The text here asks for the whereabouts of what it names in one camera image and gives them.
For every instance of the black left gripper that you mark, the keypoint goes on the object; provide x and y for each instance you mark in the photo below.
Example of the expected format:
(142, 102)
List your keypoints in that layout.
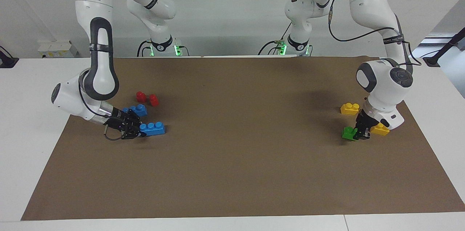
(364, 122)

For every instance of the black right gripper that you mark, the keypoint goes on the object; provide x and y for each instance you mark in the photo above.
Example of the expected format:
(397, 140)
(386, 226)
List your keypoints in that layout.
(121, 124)

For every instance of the green toy block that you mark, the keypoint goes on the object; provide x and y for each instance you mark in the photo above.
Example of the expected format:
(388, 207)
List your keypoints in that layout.
(348, 133)

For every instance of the blue toy block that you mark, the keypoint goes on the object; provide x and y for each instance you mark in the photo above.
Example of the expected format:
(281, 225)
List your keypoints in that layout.
(154, 129)
(140, 110)

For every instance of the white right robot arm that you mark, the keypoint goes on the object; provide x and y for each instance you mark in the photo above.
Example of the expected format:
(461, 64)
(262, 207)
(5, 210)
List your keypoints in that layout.
(100, 60)

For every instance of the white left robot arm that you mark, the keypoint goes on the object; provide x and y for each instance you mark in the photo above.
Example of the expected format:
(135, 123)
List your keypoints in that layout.
(385, 78)

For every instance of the yellow toy block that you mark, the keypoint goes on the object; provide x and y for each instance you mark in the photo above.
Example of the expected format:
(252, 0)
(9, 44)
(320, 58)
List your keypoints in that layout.
(380, 130)
(350, 109)

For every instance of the small red toy block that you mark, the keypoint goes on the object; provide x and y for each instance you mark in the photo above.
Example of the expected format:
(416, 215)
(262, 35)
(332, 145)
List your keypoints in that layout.
(154, 100)
(141, 97)

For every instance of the brown paper mat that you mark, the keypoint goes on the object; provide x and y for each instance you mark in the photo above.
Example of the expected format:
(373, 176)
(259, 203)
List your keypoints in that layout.
(232, 169)

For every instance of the black stand with pole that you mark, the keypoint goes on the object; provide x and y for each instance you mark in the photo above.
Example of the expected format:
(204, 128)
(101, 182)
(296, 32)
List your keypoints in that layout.
(432, 60)

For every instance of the black table clamp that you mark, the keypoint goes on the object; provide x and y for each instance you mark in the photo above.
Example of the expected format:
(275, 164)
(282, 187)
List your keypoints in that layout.
(7, 62)

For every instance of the white wall box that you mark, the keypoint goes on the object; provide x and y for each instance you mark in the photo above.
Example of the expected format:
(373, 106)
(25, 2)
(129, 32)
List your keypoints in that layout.
(58, 49)

